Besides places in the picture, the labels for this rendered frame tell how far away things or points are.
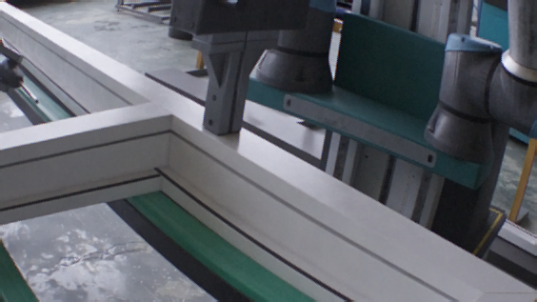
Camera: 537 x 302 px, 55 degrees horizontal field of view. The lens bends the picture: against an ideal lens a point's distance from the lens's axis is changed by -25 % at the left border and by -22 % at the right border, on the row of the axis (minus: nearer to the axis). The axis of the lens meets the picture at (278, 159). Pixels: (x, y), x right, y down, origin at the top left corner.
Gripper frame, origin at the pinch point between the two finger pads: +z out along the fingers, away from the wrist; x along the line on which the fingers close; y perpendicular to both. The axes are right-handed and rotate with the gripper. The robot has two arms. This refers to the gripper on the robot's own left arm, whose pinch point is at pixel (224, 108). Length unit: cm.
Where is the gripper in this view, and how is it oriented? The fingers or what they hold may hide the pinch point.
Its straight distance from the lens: 60.1
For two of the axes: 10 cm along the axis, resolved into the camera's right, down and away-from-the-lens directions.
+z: -1.5, 9.1, 3.8
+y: 6.7, 3.8, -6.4
